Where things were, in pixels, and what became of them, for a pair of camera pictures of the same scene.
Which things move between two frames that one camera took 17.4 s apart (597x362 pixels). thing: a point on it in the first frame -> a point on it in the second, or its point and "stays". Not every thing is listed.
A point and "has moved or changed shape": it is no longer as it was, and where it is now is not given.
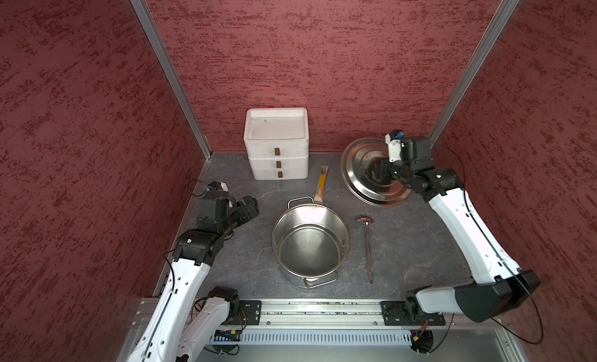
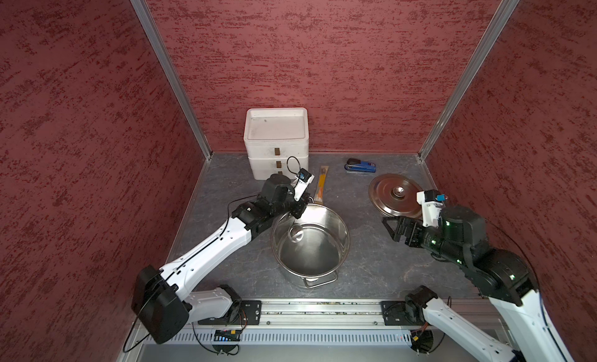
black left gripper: (252, 207) -> (301, 204)
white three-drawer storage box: (277, 141) stays
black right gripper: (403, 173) -> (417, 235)
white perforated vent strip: (281, 336) stays
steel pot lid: (364, 169) has moved or changed shape
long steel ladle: (366, 220) -> (295, 232)
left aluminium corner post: (171, 70) stays
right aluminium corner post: (508, 5) stays
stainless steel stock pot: (310, 241) stays
